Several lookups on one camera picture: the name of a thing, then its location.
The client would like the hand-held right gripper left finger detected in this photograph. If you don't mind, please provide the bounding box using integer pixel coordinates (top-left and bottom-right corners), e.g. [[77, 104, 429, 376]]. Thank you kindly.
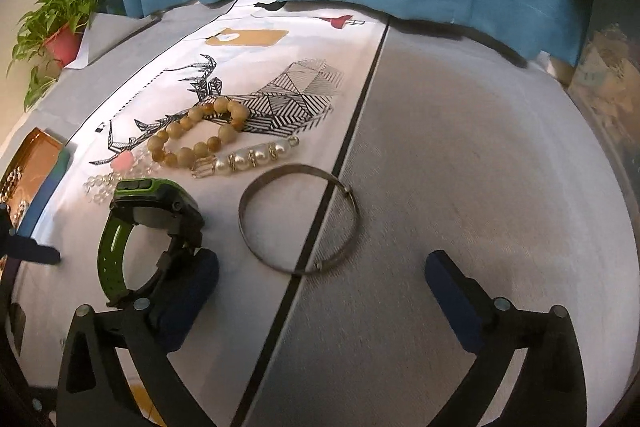
[[56, 248, 221, 427]]

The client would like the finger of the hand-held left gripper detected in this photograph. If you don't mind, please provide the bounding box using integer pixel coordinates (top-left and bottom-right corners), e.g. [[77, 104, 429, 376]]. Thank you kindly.
[[0, 202, 62, 266]]

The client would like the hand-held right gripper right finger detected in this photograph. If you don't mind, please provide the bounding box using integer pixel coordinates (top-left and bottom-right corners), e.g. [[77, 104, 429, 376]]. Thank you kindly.
[[425, 250, 588, 427]]

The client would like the dark mixed bead bracelet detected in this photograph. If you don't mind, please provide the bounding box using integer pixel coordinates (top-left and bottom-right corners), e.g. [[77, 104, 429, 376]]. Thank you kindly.
[[0, 166, 25, 202]]

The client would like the orange metal tray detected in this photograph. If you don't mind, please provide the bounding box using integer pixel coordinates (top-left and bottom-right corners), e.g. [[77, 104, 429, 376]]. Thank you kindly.
[[0, 127, 71, 239]]

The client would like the green black wrist watch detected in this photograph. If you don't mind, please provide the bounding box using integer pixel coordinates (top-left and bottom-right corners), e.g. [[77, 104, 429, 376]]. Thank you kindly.
[[96, 178, 206, 310]]

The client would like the grey white printed tablecloth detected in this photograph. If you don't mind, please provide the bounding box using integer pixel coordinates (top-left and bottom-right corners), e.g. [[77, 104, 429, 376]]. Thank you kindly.
[[0, 0, 632, 427]]

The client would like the silver metal bangle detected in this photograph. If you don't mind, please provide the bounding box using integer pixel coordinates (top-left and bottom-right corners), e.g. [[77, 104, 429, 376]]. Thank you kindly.
[[237, 163, 361, 277]]

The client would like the green plant in red pot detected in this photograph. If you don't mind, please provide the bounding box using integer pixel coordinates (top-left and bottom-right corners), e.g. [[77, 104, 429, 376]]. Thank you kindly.
[[7, 0, 109, 113]]

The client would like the dark printed panel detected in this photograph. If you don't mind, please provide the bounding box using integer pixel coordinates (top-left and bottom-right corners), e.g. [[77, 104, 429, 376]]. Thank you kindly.
[[569, 23, 640, 190]]

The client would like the clear crystal bead bracelet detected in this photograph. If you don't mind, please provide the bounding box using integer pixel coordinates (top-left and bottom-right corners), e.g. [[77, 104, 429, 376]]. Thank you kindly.
[[82, 150, 152, 207]]

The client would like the wooden bead bracelet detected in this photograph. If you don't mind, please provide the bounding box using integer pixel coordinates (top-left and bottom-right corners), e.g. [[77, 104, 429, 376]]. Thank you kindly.
[[146, 97, 250, 168]]

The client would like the white pearl bracelet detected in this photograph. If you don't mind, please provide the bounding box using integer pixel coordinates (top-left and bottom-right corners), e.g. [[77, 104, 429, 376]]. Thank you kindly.
[[191, 136, 301, 181]]

